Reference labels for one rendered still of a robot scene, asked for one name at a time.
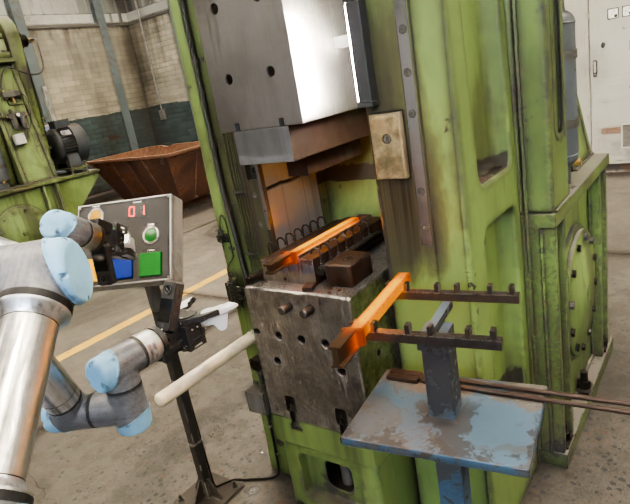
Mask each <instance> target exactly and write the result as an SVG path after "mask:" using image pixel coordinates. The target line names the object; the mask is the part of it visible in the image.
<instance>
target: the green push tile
mask: <svg viewBox="0 0 630 504"><path fill-rule="evenodd" d="M159 275H162V252H161V251H158V252H149V253H141V254H139V277H149V276H159Z"/></svg>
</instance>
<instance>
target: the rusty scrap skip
mask: <svg viewBox="0 0 630 504"><path fill-rule="evenodd" d="M86 163H87V164H88V165H89V164H90V165H91V166H92V167H93V169H100V171H99V172H98V174H99V175H100V176H101V177H102V178H103V179H104V180H105V181H106V182H107V183H108V184H109V185H110V186H111V187H112V188H113V189H114V190H115V191H116V192H117V193H118V194H119V195H120V196H121V197H122V198H123V199H124V200H128V199H135V198H142V197H150V196H157V195H164V194H173V195H174V196H176V197H178V198H179V199H181V200H182V209H183V208H186V207H189V206H191V205H194V204H197V203H199V202H202V201H205V200H207V199H208V197H207V194H210V190H209V185H208V181H207V176H206V171H205V167H204V162H203V158H202V153H201V148H200V144H199V141H195V142H186V143H177V144H172V145H169V146H165V145H159V146H150V147H145V148H141V149H137V150H133V151H129V152H125V153H121V154H116V155H112V156H108V157H104V158H100V159H96V160H92V161H88V162H86Z"/></svg>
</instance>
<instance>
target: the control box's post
mask: <svg viewBox="0 0 630 504"><path fill-rule="evenodd" d="M145 291H146V295H147V298H148V302H149V305H150V309H151V311H152V314H153V318H154V322H155V325H156V324H157V318H158V313H159V307H160V302H161V296H162V294H161V290H160V286H159V285H158V286H148V287H145ZM170 360H171V361H170V362H168V363H167V364H166V365H167V368H168V372H169V375H170V379H171V380H172V381H176V380H178V379H179V378H181V377H182V376H183V373H182V370H181V366H180V362H179V358H178V355H177V353H176V354H174V355H173V356H171V357H170ZM176 401H177V404H178V408H179V411H180V415H181V418H182V422H183V426H184V429H185V433H186V436H187V440H188V443H191V444H193V445H194V444H195V443H197V442H198V441H199V440H200V436H199V432H198V429H197V425H196V421H195V418H194V414H193V410H192V406H191V403H190V399H189V395H188V392H187V391H185V392H184V393H182V394H181V395H179V396H178V397H177V398H176ZM189 447H190V446H189ZM190 451H191V454H192V458H193V462H194V465H195V469H196V472H197V476H198V479H199V480H202V482H203V485H204V489H205V492H206V496H207V497H209V496H210V494H209V491H208V487H207V483H206V479H207V478H210V480H211V477H210V473H209V469H208V466H207V463H206V458H205V454H204V451H203V447H202V443H201V442H200V443H199V444H198V445H197V446H195V447H193V448H192V447H190ZM211 481H212V480H211Z"/></svg>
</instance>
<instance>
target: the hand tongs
mask: <svg viewBox="0 0 630 504"><path fill-rule="evenodd" d="M386 378H387V380H393V381H399V382H406V383H413V384H418V382H419V381H420V382H421V383H423V384H426V383H425V376H424V374H423V372H420V371H412V370H405V369H398V368H392V369H391V370H390V372H389V373H388V374H387V375H386ZM459 381H460V383H464V384H472V385H479V386H486V387H493V388H500V389H507V390H514V391H521V392H528V393H535V394H542V395H550V396H557V397H564V398H571V399H578V400H585V401H592V402H599V403H606V404H613V405H620V406H627V407H630V401H624V400H617V399H609V398H602V397H595V396H588V395H580V394H573V393H566V392H559V391H551V390H544V389H537V388H529V387H522V386H515V385H508V384H500V383H493V382H486V381H478V380H471V379H463V378H459ZM460 390H466V391H472V392H479V393H485V394H492V395H499V396H505V397H512V398H519V399H525V400H532V401H538V402H545V403H552V404H558V405H565V406H572V407H578V408H585V409H592V410H598V411H605V412H612V413H618V414H625V415H630V409H623V408H616V407H610V406H603V405H596V404H589V403H582V402H575V401H568V400H561V399H554V398H548V397H541V396H534V395H527V394H520V393H513V392H506V391H500V390H493V389H486V388H479V387H472V386H466V385H460Z"/></svg>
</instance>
